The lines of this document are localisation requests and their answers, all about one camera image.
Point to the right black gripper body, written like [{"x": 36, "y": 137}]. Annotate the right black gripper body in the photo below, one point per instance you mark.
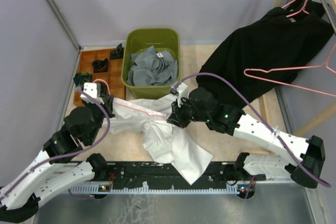
[{"x": 184, "y": 114}]

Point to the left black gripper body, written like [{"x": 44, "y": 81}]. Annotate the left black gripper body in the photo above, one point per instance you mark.
[{"x": 106, "y": 106}]

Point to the white shirt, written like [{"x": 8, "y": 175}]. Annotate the white shirt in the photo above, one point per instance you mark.
[{"x": 164, "y": 142}]

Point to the grey shirt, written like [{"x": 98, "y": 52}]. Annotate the grey shirt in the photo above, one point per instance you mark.
[{"x": 152, "y": 68}]

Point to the pink hanger of grey shirt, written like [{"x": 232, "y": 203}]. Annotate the pink hanger of grey shirt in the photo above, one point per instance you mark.
[{"x": 285, "y": 76}]

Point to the pink hanger of white shirt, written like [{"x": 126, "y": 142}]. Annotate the pink hanger of white shirt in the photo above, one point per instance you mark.
[{"x": 129, "y": 106}]

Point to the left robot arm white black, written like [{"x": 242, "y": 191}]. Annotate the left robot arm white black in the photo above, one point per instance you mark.
[{"x": 45, "y": 177}]

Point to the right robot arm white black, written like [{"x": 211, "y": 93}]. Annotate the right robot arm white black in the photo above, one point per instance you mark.
[{"x": 298, "y": 158}]

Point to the black shirt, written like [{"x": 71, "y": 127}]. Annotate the black shirt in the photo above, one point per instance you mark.
[{"x": 274, "y": 41}]

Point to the orange wooden compartment tray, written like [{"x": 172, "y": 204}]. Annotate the orange wooden compartment tray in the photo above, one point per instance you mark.
[{"x": 112, "y": 77}]

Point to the rolled black sock centre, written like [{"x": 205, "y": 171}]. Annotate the rolled black sock centre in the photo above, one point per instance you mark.
[{"x": 100, "y": 66}]

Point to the rolled black sock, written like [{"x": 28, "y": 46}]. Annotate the rolled black sock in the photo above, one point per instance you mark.
[
  {"x": 100, "y": 66},
  {"x": 117, "y": 53}
]

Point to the rolled dark sock green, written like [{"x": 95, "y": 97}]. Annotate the rolled dark sock green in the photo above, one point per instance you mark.
[{"x": 81, "y": 78}]

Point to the rolled black sock top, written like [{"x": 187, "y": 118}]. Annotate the rolled black sock top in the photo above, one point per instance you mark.
[{"x": 117, "y": 53}]

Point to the green plastic basket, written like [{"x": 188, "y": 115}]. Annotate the green plastic basket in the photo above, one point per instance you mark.
[{"x": 141, "y": 39}]

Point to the wooden clothes rack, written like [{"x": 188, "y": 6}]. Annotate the wooden clothes rack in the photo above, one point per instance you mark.
[{"x": 308, "y": 106}]

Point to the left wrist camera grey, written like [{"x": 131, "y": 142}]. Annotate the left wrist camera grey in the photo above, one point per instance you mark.
[{"x": 93, "y": 89}]

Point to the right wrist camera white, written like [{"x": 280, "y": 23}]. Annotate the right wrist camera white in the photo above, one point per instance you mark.
[{"x": 180, "y": 92}]

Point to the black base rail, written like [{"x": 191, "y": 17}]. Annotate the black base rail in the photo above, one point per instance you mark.
[{"x": 132, "y": 175}]

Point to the white cable duct strip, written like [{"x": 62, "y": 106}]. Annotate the white cable duct strip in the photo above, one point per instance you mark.
[{"x": 102, "y": 189}]

